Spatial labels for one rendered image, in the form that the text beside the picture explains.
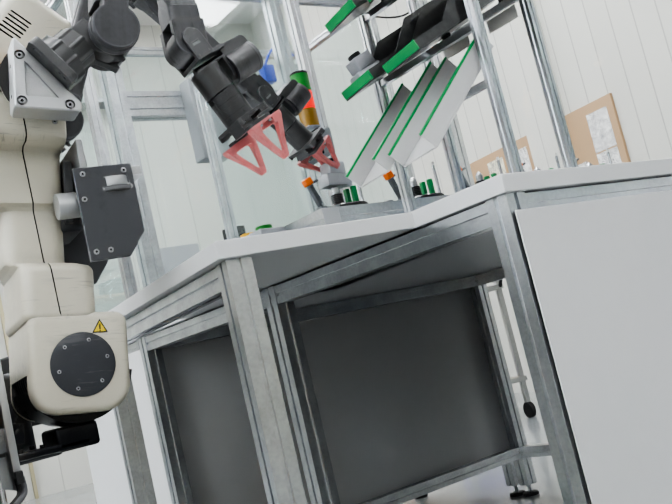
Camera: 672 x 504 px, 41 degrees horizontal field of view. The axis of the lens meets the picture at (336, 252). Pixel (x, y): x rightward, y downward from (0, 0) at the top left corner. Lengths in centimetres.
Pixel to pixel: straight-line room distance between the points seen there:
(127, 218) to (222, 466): 133
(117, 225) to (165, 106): 176
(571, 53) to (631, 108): 71
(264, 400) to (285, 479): 12
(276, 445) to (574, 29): 603
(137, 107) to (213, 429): 117
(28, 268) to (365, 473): 174
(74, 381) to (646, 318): 96
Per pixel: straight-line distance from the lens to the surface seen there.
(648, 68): 672
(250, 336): 142
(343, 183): 217
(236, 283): 142
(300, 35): 253
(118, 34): 151
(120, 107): 321
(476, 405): 336
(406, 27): 201
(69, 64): 148
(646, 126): 675
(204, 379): 273
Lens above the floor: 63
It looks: 7 degrees up
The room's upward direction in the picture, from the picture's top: 13 degrees counter-clockwise
